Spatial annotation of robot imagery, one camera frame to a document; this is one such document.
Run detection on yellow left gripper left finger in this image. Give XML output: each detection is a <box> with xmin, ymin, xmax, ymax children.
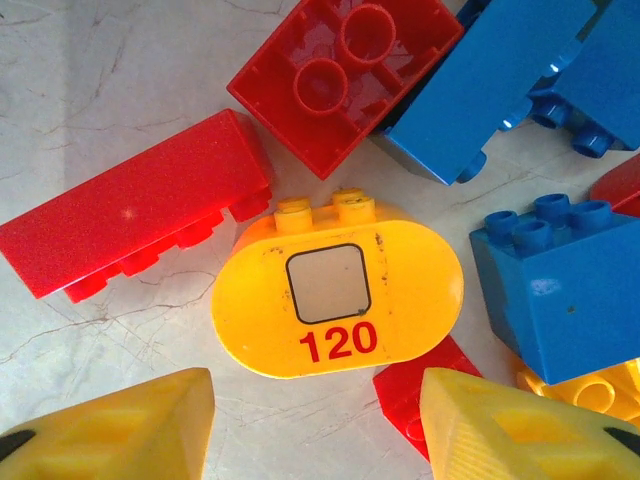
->
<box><xmin>0</xmin><ymin>368</ymin><xmax>216</xmax><ymax>480</ymax></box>

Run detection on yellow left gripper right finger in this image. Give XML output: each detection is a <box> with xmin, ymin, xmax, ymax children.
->
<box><xmin>419</xmin><ymin>368</ymin><xmax>640</xmax><ymax>480</ymax></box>

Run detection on yellow oval 120 lego brick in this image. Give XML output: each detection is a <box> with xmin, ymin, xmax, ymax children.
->
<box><xmin>211</xmin><ymin>187</ymin><xmax>465</xmax><ymax>380</ymax></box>

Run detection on long blue lego brick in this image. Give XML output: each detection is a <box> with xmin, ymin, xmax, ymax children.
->
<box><xmin>384</xmin><ymin>0</ymin><xmax>599</xmax><ymax>186</ymax></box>

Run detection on square blue lego brick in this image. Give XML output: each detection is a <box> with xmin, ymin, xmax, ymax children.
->
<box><xmin>468</xmin><ymin>193</ymin><xmax>640</xmax><ymax>386</ymax></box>

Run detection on long red lego brick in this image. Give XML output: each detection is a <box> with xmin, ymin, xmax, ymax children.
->
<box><xmin>0</xmin><ymin>108</ymin><xmax>275</xmax><ymax>305</ymax></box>

